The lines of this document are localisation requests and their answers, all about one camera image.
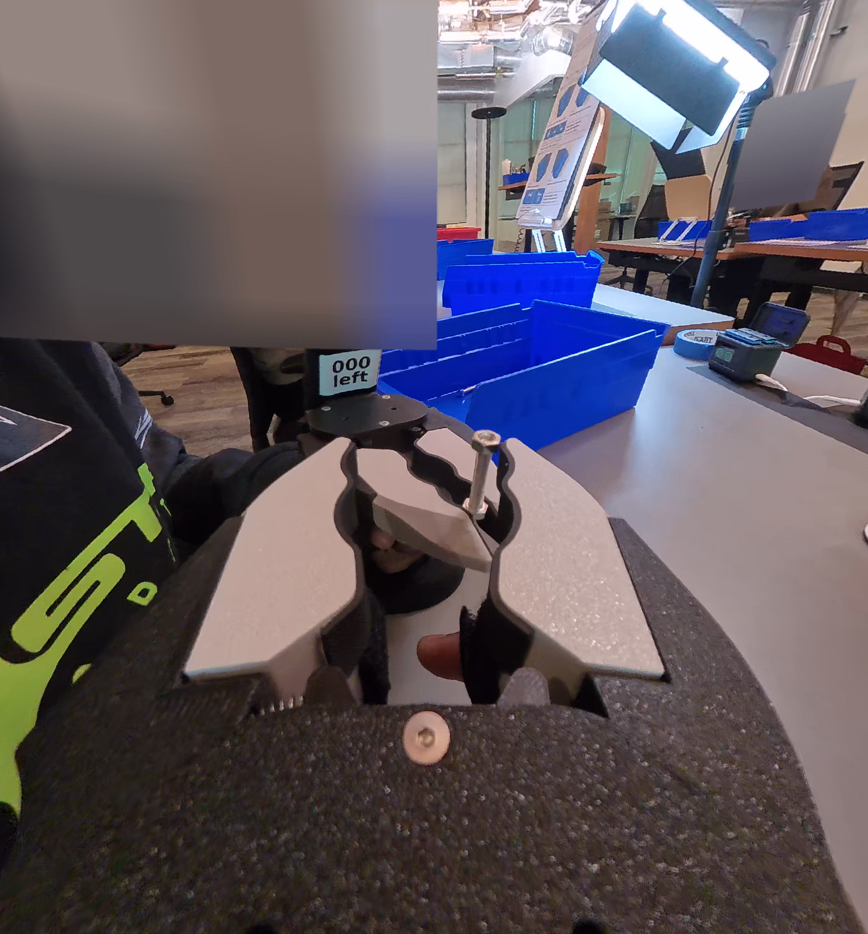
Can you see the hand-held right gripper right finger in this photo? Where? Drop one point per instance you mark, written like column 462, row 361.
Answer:
column 579, row 576

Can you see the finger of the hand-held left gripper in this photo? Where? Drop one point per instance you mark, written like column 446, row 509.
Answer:
column 441, row 449
column 419, row 518

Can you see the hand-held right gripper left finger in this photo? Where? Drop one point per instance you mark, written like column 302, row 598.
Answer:
column 280, row 576

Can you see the small steel hex nut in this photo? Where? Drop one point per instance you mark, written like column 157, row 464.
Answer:
column 485, row 438

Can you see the long steel hex bolt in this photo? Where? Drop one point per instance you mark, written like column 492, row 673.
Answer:
column 477, row 481

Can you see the blue plastic bin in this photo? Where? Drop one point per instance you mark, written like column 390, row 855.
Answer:
column 813, row 226
column 565, row 394
column 682, row 230
column 521, row 281
column 463, row 252

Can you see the person's left forearm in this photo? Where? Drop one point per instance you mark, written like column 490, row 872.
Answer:
column 222, row 481

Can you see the person's left hand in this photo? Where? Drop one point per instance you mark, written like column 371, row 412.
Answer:
column 390, row 547

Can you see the person's right hand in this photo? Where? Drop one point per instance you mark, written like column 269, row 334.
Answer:
column 441, row 655

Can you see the black office chair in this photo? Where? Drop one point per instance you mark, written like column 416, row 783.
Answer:
column 158, row 398

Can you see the red plastic bin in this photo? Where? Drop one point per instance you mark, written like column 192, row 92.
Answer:
column 459, row 233

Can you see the blue masking tape roll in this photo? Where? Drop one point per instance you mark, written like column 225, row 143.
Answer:
column 696, row 343

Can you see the black battery charger case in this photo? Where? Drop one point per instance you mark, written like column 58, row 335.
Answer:
column 747, row 350

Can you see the red tool bag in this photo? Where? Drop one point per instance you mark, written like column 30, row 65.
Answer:
column 827, row 357

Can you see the black floor lamp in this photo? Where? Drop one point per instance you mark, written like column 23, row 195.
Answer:
column 490, row 112

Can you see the instruction poster on tan board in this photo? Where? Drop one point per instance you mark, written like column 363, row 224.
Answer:
column 561, row 131

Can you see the black tripod pole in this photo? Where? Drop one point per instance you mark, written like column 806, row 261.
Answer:
column 711, row 241

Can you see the cardboard box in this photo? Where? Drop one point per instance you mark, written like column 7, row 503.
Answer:
column 685, row 193

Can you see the wood-topped office desk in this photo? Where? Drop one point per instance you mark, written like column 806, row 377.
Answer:
column 769, row 252

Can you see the studio light panel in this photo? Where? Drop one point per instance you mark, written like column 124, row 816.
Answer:
column 667, row 66

